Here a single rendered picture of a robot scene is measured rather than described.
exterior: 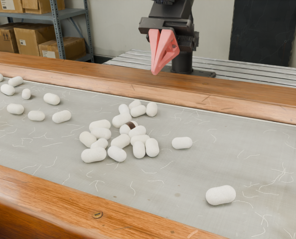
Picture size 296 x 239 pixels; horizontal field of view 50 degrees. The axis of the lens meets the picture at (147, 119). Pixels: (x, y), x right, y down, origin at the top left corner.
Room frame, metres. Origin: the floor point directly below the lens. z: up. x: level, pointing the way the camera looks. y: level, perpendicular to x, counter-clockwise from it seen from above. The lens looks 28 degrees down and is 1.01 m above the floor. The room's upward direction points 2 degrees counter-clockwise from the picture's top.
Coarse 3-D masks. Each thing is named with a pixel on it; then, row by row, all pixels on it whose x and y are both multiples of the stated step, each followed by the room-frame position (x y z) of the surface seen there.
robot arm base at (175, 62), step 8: (176, 56) 0.90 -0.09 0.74; (184, 56) 0.90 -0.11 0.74; (176, 64) 0.90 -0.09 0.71; (184, 64) 0.90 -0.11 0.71; (168, 72) 0.93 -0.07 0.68; (176, 72) 0.90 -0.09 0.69; (184, 72) 0.90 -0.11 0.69; (192, 72) 0.92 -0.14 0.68; (200, 72) 0.92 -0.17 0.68; (208, 72) 0.91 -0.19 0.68
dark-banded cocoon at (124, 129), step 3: (135, 123) 0.46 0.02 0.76; (123, 126) 0.45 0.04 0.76; (126, 126) 0.45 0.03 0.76; (135, 126) 0.46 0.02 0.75; (120, 129) 0.45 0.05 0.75; (123, 129) 0.45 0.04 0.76; (126, 129) 0.45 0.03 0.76; (129, 129) 0.45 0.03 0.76; (120, 132) 0.45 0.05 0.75; (123, 132) 0.45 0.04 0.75; (126, 132) 0.45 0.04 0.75
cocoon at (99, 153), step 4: (92, 148) 0.39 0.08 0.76; (96, 148) 0.39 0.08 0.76; (100, 148) 0.39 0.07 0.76; (84, 152) 0.38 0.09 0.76; (88, 152) 0.38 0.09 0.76; (92, 152) 0.38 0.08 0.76; (96, 152) 0.38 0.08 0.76; (100, 152) 0.38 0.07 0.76; (104, 152) 0.39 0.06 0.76; (84, 156) 0.38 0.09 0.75; (88, 156) 0.38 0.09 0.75; (92, 156) 0.38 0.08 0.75; (96, 156) 0.38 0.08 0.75; (100, 156) 0.38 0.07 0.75; (104, 156) 0.38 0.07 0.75; (84, 160) 0.38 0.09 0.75; (88, 160) 0.38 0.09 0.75; (92, 160) 0.38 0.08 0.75; (96, 160) 0.38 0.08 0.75; (100, 160) 0.38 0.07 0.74
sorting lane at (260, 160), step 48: (0, 96) 0.65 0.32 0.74; (96, 96) 0.62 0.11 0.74; (0, 144) 0.44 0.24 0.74; (48, 144) 0.44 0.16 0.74; (192, 144) 0.42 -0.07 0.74; (240, 144) 0.42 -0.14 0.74; (288, 144) 0.41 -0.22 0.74; (96, 192) 0.32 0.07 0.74; (144, 192) 0.31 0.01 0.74; (192, 192) 0.31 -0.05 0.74; (240, 192) 0.31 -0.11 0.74; (288, 192) 0.30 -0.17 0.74
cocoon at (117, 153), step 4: (108, 148) 0.40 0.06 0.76; (112, 148) 0.39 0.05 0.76; (116, 148) 0.39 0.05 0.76; (120, 148) 0.39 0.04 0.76; (108, 152) 0.39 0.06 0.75; (112, 152) 0.38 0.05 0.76; (116, 152) 0.38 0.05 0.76; (120, 152) 0.38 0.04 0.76; (124, 152) 0.38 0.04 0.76; (112, 156) 0.38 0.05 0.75; (116, 156) 0.38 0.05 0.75; (120, 156) 0.38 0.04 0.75; (124, 156) 0.38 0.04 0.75; (116, 160) 0.38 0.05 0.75; (120, 160) 0.38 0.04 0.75
